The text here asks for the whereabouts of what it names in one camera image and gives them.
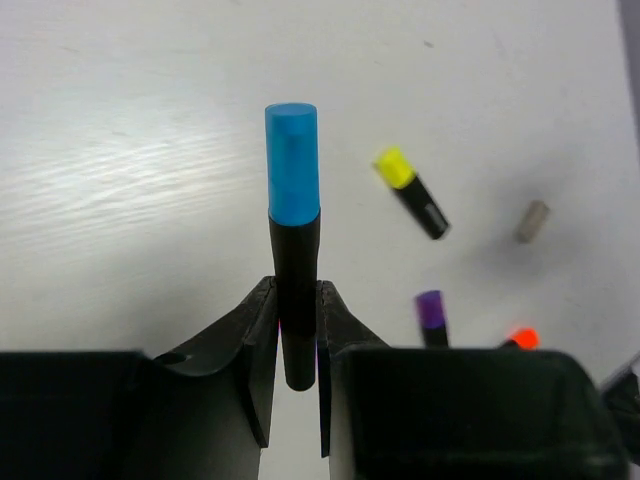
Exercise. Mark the orange cap highlighter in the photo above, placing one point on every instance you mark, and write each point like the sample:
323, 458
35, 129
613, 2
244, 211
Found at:
524, 339

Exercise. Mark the blue cap highlighter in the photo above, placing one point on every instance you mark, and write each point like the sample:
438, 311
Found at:
294, 223

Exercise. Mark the purple cap highlighter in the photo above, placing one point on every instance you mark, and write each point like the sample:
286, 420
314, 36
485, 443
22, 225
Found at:
432, 319

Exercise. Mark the grey white eraser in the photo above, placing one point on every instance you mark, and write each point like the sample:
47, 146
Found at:
532, 222

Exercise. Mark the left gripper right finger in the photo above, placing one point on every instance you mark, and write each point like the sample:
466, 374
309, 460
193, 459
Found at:
416, 413

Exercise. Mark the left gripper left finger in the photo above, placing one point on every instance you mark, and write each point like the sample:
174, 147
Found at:
199, 411

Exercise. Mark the yellow cap highlighter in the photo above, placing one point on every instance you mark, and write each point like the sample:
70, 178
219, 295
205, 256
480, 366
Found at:
401, 177

